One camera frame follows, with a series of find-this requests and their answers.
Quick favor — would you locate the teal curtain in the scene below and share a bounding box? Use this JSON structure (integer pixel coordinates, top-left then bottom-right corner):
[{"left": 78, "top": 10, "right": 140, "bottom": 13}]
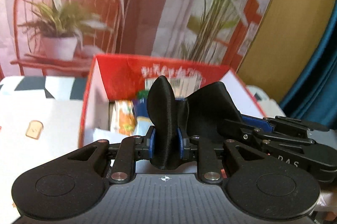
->
[{"left": 280, "top": 7, "right": 337, "bottom": 129}]

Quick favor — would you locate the yellow wooden panel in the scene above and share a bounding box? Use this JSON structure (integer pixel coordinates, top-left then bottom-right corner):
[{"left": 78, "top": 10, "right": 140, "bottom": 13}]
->
[{"left": 238, "top": 0, "right": 335, "bottom": 101}]

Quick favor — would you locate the red strawberry cardboard box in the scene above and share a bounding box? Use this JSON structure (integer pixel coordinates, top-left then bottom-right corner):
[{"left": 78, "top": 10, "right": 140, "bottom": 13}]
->
[{"left": 78, "top": 54, "right": 266, "bottom": 147}]

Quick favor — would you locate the orange floral pouch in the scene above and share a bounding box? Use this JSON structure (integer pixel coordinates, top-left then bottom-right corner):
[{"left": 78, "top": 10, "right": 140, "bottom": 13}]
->
[{"left": 110, "top": 100, "right": 137, "bottom": 136}]

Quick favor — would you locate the printed room backdrop poster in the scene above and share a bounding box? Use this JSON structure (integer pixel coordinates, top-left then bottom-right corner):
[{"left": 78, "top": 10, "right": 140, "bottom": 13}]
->
[{"left": 1, "top": 0, "right": 270, "bottom": 77}]

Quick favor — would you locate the black sleep eye mask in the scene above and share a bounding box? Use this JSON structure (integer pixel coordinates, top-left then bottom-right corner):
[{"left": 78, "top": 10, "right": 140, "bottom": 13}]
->
[{"left": 147, "top": 76, "right": 243, "bottom": 170}]

